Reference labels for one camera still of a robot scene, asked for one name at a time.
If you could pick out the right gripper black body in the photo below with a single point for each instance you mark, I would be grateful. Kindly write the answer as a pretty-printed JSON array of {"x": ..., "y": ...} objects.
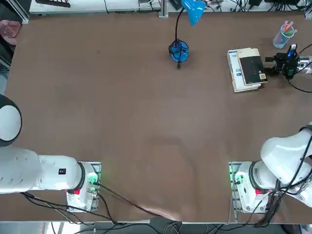
[{"x": 287, "y": 64}]

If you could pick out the black book with cream band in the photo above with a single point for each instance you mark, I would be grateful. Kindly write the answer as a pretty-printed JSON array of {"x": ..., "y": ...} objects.
[{"x": 252, "y": 70}]

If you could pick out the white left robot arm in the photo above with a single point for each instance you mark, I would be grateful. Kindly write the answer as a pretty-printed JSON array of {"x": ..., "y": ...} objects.
[{"x": 48, "y": 173}]

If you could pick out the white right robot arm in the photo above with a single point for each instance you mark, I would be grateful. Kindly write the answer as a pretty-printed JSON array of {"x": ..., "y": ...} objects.
[{"x": 280, "y": 151}]

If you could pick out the white book with blue print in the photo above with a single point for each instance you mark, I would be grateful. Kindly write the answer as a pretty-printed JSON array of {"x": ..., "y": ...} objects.
[{"x": 234, "y": 68}]

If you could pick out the clear blue pen cup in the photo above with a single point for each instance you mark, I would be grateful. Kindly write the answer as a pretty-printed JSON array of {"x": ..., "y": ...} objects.
[{"x": 280, "y": 40}]

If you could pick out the green highlighter pen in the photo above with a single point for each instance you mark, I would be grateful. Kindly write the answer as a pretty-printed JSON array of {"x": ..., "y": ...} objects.
[{"x": 288, "y": 32}]

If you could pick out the pink highlighter pen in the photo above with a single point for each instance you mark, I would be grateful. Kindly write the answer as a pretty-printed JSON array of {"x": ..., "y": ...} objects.
[{"x": 288, "y": 25}]

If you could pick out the black power strip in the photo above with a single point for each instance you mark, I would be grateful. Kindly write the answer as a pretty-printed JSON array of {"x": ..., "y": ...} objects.
[{"x": 53, "y": 3}]

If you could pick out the pink plastic stool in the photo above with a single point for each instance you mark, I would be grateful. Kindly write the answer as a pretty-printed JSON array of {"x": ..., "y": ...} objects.
[{"x": 9, "y": 30}]

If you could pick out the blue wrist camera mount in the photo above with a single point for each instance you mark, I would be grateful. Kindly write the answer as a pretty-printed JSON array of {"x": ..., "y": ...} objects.
[{"x": 293, "y": 50}]

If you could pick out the aluminium frame post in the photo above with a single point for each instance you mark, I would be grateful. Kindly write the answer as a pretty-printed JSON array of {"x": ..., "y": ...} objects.
[{"x": 163, "y": 9}]

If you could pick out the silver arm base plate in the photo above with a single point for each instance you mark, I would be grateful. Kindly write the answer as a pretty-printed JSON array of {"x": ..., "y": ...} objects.
[
  {"x": 96, "y": 168},
  {"x": 232, "y": 195}
]

